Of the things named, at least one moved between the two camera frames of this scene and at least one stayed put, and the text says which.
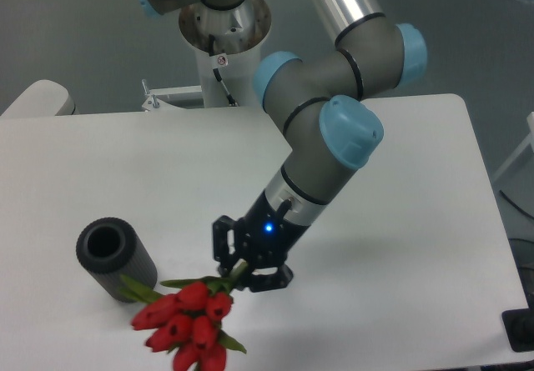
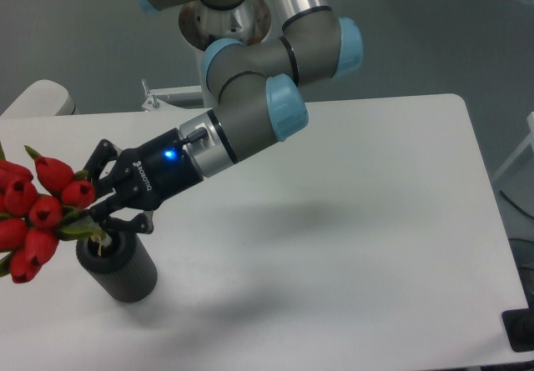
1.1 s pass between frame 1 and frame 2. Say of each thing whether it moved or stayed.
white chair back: stayed
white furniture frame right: stayed
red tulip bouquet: moved
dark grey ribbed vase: stayed
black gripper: moved
